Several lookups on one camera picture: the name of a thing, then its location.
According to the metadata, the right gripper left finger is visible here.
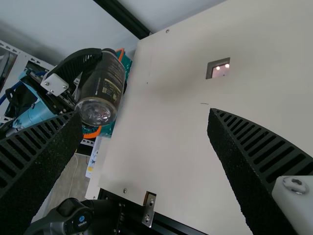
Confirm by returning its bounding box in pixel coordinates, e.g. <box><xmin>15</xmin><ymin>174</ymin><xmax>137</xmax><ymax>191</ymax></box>
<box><xmin>0</xmin><ymin>109</ymin><xmax>84</xmax><ymax>235</ymax></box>

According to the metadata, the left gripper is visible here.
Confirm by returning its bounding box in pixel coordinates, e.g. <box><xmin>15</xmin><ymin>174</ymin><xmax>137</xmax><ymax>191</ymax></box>
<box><xmin>14</xmin><ymin>47</ymin><xmax>104</xmax><ymax>128</ymax></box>

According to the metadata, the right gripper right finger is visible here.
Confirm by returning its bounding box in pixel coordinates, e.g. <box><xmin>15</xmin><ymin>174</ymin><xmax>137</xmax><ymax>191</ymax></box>
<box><xmin>206</xmin><ymin>107</ymin><xmax>313</xmax><ymax>235</ymax></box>

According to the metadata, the dark coffee bottle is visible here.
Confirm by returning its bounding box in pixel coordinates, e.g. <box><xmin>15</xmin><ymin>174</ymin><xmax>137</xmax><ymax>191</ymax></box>
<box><xmin>74</xmin><ymin>47</ymin><xmax>126</xmax><ymax>127</ymax></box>

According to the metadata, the teal shopping basket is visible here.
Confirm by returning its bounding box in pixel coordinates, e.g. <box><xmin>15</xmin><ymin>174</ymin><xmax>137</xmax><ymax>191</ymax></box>
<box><xmin>81</xmin><ymin>47</ymin><xmax>134</xmax><ymax>140</ymax></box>

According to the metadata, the white metal shelf rack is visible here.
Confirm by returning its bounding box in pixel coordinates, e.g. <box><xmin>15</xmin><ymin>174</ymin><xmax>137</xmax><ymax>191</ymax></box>
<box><xmin>0</xmin><ymin>40</ymin><xmax>60</xmax><ymax>99</ymax></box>

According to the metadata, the black post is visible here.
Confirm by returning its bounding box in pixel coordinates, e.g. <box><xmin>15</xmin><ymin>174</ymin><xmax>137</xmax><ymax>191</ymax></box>
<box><xmin>93</xmin><ymin>0</ymin><xmax>151</xmax><ymax>40</ymax></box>

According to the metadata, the blue cable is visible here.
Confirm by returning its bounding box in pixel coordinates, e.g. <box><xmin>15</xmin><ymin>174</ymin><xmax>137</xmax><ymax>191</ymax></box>
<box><xmin>0</xmin><ymin>81</ymin><xmax>24</xmax><ymax>106</ymax></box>

